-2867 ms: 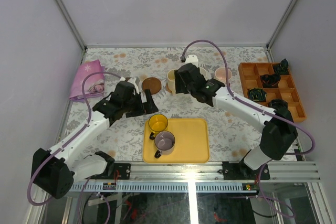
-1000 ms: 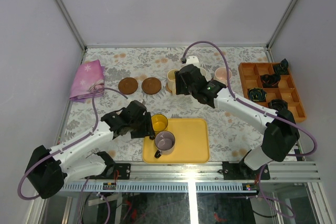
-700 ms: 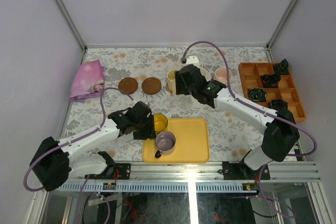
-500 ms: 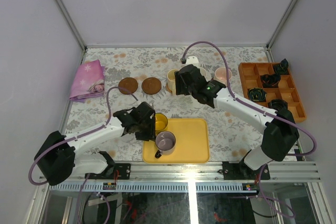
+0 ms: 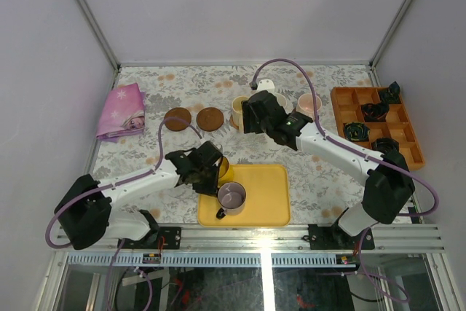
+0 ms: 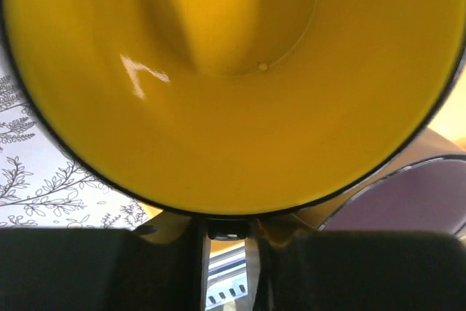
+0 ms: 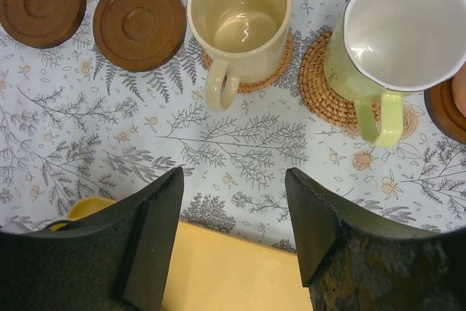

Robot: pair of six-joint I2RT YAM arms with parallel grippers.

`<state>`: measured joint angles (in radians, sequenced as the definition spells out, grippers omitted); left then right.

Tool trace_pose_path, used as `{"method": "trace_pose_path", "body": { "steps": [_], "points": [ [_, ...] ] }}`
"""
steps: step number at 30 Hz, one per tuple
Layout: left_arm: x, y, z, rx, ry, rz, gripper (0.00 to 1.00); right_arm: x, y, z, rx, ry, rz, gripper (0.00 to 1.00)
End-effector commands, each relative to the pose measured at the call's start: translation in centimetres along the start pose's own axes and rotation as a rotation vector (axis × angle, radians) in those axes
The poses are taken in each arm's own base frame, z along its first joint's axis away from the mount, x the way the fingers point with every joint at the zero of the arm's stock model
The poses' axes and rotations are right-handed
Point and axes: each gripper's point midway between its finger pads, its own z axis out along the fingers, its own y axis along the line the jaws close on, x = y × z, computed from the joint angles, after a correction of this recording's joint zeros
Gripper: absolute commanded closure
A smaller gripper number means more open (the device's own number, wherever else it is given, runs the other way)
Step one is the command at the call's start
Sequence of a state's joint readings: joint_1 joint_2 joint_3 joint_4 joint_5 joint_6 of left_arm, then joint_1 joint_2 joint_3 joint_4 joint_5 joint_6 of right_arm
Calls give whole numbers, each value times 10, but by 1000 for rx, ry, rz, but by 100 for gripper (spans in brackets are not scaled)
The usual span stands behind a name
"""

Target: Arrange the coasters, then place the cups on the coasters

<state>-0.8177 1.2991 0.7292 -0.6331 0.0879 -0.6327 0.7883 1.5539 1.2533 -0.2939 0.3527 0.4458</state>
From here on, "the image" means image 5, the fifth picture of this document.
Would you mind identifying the white mug green handle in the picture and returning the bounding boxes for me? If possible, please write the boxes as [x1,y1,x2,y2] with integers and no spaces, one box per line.
[274,93,288,109]

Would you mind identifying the yellow glass mug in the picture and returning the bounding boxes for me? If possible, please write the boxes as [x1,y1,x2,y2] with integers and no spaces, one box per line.
[218,157,230,180]

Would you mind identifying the cream ceramic mug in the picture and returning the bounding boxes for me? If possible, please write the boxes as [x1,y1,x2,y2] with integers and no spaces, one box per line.
[231,96,248,127]

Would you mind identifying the woven rattan coaster front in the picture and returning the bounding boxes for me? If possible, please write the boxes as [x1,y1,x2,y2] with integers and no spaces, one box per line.
[229,116,240,131]

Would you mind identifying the purple ceramic mug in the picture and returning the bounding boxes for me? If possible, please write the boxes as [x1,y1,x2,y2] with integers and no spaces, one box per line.
[216,182,247,219]

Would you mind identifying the pink ceramic mug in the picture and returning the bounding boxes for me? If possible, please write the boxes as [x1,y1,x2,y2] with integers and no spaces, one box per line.
[296,93,322,118]

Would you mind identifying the brown wooden coaster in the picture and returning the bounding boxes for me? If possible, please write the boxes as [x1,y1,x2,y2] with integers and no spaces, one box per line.
[164,107,191,132]
[196,107,224,132]

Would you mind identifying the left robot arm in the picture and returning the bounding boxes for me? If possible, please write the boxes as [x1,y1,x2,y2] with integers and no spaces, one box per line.
[54,141,224,251]

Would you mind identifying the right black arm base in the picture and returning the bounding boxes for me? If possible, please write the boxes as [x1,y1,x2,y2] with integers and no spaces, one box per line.
[301,222,375,253]

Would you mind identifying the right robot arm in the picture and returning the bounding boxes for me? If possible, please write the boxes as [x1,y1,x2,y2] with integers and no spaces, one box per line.
[241,90,415,249]

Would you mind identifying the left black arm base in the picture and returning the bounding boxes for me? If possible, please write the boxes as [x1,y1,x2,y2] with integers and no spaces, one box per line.
[118,210,182,251]

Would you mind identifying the yellow plastic tray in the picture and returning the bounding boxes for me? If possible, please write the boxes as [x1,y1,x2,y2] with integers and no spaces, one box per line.
[197,164,291,228]

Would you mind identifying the orange compartment organizer tray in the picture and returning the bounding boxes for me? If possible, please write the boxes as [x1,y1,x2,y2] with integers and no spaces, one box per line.
[330,86,426,172]

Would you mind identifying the purple snowflake cloth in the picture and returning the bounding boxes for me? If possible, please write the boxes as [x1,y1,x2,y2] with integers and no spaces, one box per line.
[96,83,146,142]

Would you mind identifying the black bundle centre compartment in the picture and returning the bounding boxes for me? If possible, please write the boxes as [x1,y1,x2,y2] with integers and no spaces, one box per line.
[343,122,370,142]

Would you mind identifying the black bundle compartment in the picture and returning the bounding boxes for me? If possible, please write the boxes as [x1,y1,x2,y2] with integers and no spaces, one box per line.
[379,82,401,104]
[361,102,390,122]
[371,138,400,154]
[343,122,370,142]

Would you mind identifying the black bundle middle compartment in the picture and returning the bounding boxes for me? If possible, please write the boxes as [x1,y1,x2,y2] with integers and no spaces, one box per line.
[361,102,390,122]

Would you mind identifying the black bundle top compartment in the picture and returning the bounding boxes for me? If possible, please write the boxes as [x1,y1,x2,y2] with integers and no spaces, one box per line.
[379,82,401,104]

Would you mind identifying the black bundle lower compartment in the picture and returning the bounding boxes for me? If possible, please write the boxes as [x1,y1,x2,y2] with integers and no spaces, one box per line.
[371,138,400,154]

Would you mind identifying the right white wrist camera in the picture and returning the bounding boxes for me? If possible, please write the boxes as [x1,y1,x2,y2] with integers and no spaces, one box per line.
[256,79,275,93]

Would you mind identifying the aluminium front rail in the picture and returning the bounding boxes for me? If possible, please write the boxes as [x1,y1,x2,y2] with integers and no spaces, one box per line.
[54,222,446,253]

